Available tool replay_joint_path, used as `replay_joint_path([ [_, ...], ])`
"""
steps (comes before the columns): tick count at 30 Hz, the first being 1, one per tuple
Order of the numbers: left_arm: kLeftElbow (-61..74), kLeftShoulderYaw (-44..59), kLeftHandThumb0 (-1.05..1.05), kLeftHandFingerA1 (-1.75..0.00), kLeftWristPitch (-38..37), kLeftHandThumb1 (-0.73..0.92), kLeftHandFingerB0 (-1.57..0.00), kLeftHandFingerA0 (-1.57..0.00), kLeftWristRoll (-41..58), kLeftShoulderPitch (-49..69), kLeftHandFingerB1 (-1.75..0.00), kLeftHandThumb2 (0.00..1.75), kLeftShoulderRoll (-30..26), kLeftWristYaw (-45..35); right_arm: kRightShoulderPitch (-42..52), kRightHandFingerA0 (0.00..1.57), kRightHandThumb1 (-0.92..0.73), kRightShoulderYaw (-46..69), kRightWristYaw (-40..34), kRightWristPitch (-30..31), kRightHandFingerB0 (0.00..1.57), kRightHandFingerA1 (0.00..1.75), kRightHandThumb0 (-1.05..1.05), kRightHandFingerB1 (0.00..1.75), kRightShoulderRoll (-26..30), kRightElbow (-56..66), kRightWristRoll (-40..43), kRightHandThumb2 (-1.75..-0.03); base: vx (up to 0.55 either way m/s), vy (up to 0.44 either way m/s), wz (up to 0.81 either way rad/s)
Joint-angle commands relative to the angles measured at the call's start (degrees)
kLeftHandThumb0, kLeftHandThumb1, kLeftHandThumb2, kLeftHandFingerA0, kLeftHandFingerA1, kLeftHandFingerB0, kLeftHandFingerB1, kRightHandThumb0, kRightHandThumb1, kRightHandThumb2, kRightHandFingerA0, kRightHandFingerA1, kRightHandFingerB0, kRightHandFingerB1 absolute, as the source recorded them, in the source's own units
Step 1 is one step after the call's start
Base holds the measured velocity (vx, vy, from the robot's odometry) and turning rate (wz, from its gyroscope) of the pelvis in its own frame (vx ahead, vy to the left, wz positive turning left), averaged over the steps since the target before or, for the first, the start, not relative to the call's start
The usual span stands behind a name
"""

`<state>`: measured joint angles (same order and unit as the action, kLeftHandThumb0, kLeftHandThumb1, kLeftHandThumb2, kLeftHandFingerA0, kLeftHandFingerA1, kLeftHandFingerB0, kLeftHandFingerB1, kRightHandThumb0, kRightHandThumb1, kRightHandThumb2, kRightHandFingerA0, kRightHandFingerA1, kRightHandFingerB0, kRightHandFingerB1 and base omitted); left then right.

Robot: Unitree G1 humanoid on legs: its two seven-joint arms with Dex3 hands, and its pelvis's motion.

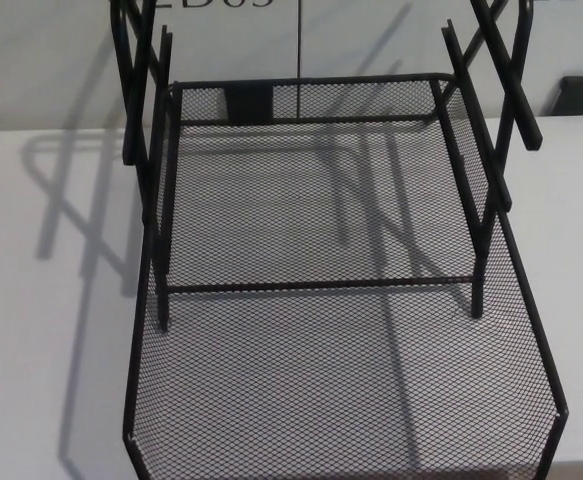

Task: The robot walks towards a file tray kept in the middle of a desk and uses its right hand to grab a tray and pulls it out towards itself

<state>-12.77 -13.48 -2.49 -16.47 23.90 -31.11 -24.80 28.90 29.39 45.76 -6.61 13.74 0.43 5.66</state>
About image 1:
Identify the black mesh file tray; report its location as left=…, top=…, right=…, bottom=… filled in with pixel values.
left=122, top=72, right=572, bottom=480

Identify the black wall bracket centre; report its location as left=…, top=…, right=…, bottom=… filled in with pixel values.
left=227, top=84, right=276, bottom=124

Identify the black wire tray rack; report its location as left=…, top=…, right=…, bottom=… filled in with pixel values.
left=108, top=0, right=545, bottom=334

